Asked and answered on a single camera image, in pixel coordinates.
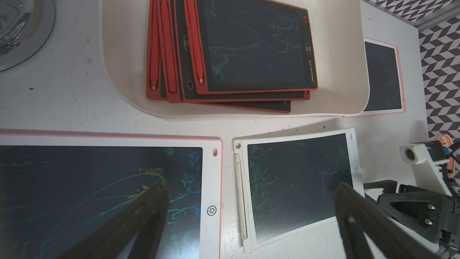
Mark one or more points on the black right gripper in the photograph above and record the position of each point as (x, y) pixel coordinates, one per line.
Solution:
(433, 216)

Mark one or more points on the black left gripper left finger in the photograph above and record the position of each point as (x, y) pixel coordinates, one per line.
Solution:
(143, 220)

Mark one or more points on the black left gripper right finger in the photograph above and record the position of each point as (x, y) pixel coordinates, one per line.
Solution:
(358, 220)

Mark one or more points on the pink writing tablet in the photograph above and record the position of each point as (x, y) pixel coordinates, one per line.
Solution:
(387, 94)
(58, 189)

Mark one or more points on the red writing tablet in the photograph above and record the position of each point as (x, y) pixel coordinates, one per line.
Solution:
(167, 39)
(155, 83)
(186, 73)

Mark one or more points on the white tablet stylus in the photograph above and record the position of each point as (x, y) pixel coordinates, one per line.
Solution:
(240, 197)

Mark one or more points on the white plastic storage box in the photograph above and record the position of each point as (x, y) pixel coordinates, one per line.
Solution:
(338, 44)

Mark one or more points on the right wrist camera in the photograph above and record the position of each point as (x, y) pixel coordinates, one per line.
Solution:
(429, 161)

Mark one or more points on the chrome wire stand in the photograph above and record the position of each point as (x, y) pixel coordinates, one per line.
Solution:
(25, 27)

